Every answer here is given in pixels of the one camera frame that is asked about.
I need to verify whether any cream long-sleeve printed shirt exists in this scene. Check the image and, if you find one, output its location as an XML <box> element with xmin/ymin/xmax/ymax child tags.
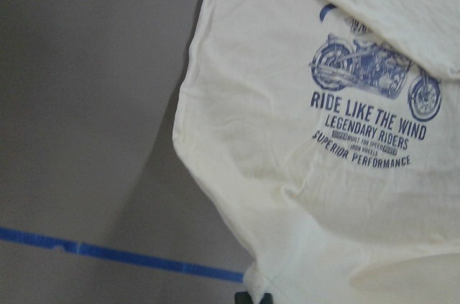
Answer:
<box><xmin>172</xmin><ymin>0</ymin><xmax>459</xmax><ymax>303</ymax></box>

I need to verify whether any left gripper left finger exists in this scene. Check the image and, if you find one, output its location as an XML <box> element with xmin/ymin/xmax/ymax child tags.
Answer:
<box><xmin>234</xmin><ymin>292</ymin><xmax>252</xmax><ymax>304</ymax></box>

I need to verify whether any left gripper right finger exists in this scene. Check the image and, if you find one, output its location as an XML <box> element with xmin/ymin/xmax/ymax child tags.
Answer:
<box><xmin>259</xmin><ymin>293</ymin><xmax>274</xmax><ymax>304</ymax></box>

